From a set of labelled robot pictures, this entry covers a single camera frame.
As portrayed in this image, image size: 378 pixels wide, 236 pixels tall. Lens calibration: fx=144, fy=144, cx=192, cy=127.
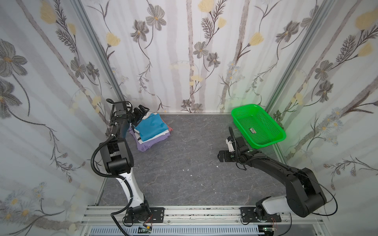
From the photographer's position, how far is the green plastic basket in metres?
1.06

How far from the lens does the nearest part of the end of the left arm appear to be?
0.72 meters

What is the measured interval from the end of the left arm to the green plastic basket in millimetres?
660
